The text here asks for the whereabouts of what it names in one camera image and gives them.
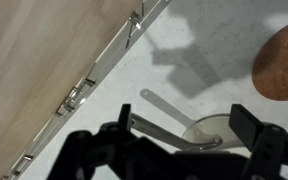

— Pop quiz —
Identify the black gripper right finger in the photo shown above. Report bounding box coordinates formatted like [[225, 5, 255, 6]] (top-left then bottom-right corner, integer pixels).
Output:
[[228, 103, 288, 180]]

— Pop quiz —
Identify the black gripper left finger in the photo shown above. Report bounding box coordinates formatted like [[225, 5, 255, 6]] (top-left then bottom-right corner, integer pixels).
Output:
[[47, 103, 185, 180]]

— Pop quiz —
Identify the white pot with steel handle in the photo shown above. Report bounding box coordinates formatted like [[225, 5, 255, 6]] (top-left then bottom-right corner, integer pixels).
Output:
[[130, 112, 252, 158]]

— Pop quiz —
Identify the round brown wooden trivet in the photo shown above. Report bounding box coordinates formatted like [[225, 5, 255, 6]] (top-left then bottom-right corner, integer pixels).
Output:
[[252, 18, 288, 102]]

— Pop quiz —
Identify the silver drawer handle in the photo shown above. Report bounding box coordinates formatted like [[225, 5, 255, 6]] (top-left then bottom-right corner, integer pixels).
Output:
[[12, 153, 35, 177], [125, 2, 145, 50], [54, 64, 98, 118]]

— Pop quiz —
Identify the white pot lid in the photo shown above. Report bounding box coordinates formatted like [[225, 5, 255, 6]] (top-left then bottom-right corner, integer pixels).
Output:
[[182, 113, 233, 143]]

